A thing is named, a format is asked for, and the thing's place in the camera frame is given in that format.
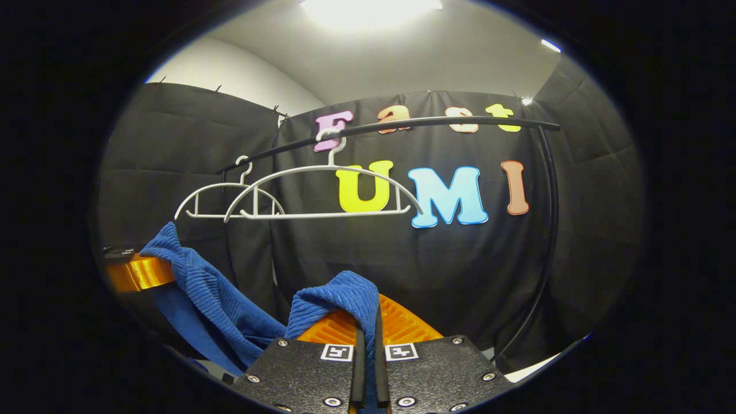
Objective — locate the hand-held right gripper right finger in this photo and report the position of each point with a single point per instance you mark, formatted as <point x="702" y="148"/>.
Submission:
<point x="382" y="368"/>

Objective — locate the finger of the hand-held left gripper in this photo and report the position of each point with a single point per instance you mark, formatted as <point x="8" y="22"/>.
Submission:
<point x="141" y="273"/>

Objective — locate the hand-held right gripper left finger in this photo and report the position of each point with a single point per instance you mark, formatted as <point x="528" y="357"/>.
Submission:
<point x="358" y="368"/>

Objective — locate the white plastic clothes hanger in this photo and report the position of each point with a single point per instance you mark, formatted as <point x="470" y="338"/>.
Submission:
<point x="322" y="215"/>
<point x="201" y="216"/>

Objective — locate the black clothes rack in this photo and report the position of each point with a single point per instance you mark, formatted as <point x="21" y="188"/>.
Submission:
<point x="460" y="121"/>

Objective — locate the white flat panel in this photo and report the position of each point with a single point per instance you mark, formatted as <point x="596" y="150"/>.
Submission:
<point x="532" y="368"/>

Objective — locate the large ceiling light panel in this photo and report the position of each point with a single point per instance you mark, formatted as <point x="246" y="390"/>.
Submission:
<point x="371" y="11"/>

